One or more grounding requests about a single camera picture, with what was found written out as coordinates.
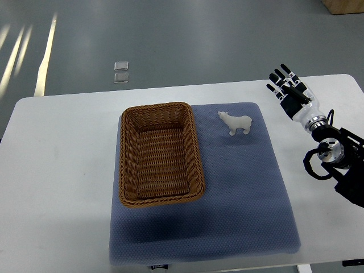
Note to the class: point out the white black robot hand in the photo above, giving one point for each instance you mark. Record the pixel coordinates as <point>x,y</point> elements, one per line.
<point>296,99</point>

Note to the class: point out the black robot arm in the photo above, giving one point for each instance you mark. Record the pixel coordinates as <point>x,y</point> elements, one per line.
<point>341,155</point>

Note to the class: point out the black mat label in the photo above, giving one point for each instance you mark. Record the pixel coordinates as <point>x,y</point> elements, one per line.
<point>159,266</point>

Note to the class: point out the upper metal floor plate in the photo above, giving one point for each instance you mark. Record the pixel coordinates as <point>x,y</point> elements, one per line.
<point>121,65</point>

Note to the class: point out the white bear figurine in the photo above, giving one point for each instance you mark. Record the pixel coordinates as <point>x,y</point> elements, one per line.
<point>234,123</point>

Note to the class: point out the brown wicker basket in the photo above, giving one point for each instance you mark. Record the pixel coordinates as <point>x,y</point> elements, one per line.
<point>159,157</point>

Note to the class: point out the wooden box corner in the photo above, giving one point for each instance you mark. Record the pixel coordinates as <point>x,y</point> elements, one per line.
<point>342,7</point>

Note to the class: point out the blue quilted mat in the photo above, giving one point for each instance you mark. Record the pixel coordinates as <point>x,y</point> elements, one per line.
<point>245,210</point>

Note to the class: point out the black table control panel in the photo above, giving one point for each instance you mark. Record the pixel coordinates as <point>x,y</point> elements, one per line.
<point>353,262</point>

